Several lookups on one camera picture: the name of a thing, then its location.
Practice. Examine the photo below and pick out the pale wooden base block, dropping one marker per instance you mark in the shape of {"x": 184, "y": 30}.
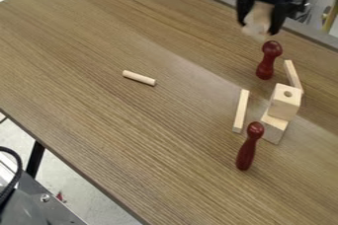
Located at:
{"x": 275, "y": 129}

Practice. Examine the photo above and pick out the dark red wooden pin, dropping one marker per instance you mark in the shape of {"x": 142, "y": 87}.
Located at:
{"x": 268, "y": 60}
{"x": 248, "y": 146}

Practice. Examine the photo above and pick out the pale wooden flat bar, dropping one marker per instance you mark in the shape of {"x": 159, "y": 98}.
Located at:
{"x": 292, "y": 75}
{"x": 241, "y": 110}

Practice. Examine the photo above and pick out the wooden cube with hole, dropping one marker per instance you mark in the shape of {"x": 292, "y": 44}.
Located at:
{"x": 285, "y": 102}

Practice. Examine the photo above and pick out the pale wooden dowel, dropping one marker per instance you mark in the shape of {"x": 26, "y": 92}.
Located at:
{"x": 139, "y": 78}

